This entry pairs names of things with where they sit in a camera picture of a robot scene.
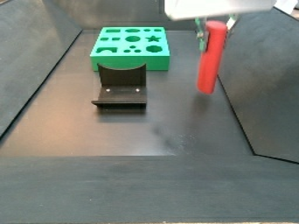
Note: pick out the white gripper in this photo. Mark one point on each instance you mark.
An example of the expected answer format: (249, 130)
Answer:
(200, 9)

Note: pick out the red oval peg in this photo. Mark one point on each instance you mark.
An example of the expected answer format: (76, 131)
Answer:
(209, 58)

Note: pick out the green shape sorting board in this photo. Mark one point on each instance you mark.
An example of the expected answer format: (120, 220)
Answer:
(125, 47)

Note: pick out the black curved holder stand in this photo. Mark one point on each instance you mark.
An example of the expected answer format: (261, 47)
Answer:
(121, 86)

